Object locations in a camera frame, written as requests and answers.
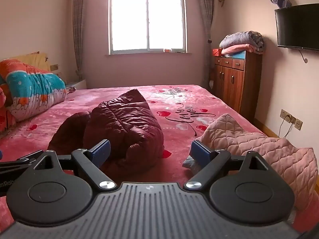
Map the thin black power cable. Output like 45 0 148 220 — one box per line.
278 116 292 139

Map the grey folded blanket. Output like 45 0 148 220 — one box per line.
219 31 265 53

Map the grey checked curtain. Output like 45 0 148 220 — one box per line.
196 0 215 90
72 0 87 81

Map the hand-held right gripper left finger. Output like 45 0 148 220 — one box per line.
32 140 117 192

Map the yellow pillow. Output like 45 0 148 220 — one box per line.
11 52 51 71

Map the brown wooden cabinet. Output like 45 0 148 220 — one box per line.
214 51 263 124

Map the black wall television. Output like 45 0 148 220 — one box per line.
275 4 319 53

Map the window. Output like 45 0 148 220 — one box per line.
108 0 187 55

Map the white nightstand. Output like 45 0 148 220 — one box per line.
65 79 88 90

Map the maroon down jacket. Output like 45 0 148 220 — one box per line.
47 89 165 170

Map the teal orange rolled quilt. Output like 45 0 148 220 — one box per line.
0 59 68 122

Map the bed with pink floral sheet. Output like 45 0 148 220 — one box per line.
0 84 319 232

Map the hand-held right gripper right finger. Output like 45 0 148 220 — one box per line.
184 140 271 192

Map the pink printed pillow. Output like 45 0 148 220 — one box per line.
0 85 17 135

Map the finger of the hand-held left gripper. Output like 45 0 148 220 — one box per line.
0 150 44 175

